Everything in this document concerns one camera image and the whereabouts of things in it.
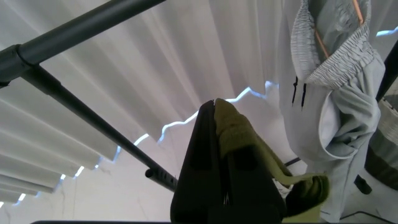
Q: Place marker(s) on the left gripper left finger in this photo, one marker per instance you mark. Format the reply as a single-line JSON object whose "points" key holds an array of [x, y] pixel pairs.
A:
{"points": [[199, 186]]}

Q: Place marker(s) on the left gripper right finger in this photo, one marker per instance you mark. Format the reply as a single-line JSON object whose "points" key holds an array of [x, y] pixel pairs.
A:
{"points": [[252, 193]]}

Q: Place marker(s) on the green garment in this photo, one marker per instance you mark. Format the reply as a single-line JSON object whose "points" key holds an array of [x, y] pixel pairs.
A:
{"points": [[233, 130]]}

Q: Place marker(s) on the pale grey shorts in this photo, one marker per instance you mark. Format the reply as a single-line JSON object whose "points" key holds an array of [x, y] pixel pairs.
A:
{"points": [[342, 124]]}

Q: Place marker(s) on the pink clothes hanger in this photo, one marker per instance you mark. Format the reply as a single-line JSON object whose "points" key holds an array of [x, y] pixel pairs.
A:
{"points": [[322, 46]]}

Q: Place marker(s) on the white laundry basket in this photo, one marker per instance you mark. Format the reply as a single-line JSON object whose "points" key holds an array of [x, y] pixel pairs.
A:
{"points": [[385, 146]]}

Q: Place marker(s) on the black clothes rack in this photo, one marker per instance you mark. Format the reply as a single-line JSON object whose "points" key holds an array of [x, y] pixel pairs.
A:
{"points": [[77, 28]]}

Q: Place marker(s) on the white curtain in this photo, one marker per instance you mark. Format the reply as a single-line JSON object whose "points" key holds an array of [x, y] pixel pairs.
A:
{"points": [[155, 62]]}

